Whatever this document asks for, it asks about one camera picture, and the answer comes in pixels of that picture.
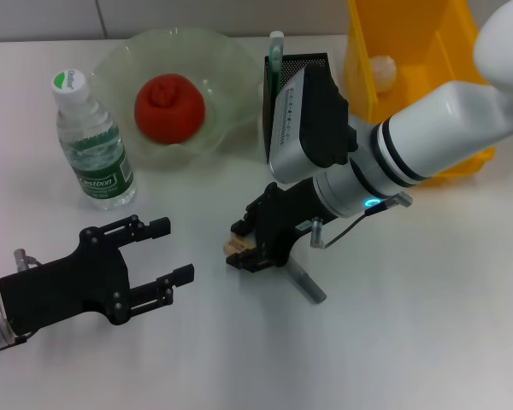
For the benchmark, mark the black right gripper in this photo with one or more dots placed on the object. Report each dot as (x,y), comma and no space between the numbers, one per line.
(286,213)

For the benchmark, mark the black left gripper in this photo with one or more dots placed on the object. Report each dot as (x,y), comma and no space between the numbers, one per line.
(68,286)

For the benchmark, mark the tan eraser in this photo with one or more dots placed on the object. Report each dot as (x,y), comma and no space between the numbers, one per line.
(236,244)

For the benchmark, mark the grey marker pen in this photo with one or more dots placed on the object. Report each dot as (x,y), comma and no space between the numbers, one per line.
(310,286)

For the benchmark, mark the clear green-label water bottle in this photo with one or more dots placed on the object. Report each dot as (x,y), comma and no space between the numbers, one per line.
(96,145)

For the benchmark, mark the orange fruit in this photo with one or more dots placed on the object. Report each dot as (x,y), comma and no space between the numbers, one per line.
(169,109)

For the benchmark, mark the green utility knife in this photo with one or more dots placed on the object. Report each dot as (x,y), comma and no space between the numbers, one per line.
(275,64)

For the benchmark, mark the white paper ball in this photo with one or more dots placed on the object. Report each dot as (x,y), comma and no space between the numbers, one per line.
(384,72)

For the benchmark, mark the black mesh pen holder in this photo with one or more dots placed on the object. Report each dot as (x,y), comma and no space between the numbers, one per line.
(267,128)

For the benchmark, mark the pale green wavy fruit plate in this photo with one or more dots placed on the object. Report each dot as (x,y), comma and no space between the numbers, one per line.
(111,68)

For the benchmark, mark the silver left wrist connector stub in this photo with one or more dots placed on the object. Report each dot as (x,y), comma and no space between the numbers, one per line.
(22,257)

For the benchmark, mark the yellow plastic bin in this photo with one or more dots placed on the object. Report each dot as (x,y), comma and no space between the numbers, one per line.
(410,42)

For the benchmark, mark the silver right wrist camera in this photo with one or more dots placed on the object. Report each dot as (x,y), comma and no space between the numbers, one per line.
(312,124)

